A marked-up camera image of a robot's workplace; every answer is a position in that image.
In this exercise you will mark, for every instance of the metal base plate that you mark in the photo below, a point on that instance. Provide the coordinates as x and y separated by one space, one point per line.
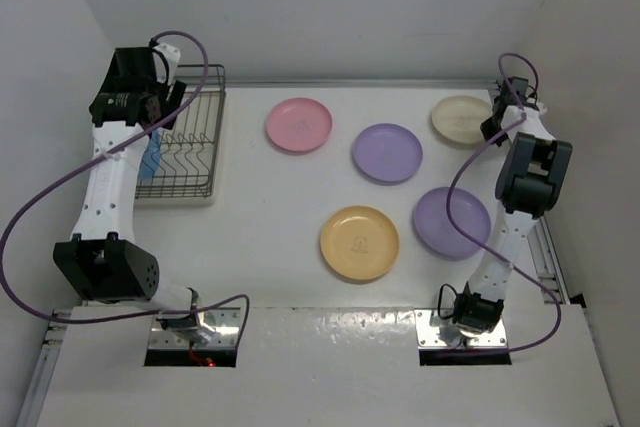
436 334
220 322

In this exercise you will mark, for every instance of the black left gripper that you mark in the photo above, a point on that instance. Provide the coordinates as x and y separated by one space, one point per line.
170 97

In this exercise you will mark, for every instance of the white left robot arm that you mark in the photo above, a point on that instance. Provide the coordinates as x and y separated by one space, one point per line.
102 261

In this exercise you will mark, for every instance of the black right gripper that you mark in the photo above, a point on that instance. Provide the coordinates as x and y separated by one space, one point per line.
490 134

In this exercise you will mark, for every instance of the pink plastic plate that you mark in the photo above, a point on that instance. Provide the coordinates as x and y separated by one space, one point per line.
299 125

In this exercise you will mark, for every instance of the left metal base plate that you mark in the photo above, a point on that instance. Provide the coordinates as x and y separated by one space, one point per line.
220 322

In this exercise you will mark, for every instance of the purple plastic plate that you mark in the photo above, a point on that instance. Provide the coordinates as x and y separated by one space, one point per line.
434 228
387 152

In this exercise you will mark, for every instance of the yellow plastic plate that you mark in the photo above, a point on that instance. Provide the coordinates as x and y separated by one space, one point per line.
359 243

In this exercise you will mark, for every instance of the blue plastic plate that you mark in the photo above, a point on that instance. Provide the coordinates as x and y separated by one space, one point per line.
152 157

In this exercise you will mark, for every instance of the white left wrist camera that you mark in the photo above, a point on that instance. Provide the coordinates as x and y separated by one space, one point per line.
166 61

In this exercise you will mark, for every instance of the cream plastic plate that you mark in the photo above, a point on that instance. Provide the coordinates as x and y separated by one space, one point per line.
459 118

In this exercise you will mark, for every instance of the aluminium frame rail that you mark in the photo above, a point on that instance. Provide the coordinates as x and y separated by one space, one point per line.
547 257

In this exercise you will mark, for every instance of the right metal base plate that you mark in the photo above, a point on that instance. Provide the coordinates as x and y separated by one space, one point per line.
436 334

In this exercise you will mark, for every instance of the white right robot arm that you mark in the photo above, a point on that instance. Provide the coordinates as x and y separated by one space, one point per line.
470 311

